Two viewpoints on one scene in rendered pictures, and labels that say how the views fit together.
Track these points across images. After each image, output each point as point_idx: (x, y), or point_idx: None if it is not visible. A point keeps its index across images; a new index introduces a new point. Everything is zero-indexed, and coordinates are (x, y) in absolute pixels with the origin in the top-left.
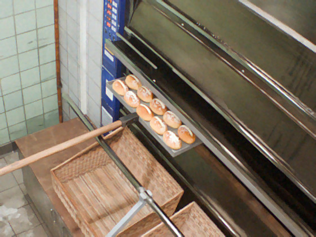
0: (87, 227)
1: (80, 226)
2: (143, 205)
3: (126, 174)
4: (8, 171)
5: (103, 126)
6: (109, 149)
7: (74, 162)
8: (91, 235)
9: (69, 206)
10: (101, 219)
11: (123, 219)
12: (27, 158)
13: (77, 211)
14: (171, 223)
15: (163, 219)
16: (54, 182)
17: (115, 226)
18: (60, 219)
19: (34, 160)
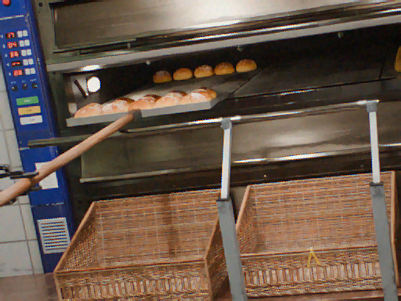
0: (166, 270)
1: (149, 299)
2: (231, 134)
3: (189, 123)
4: (80, 149)
5: (121, 117)
6: (148, 126)
7: (71, 260)
8: (179, 273)
9: (114, 289)
10: (161, 289)
11: (225, 156)
12: (87, 139)
13: (138, 266)
14: (276, 110)
15: (265, 114)
16: (65, 291)
17: (223, 167)
18: None
19: (94, 141)
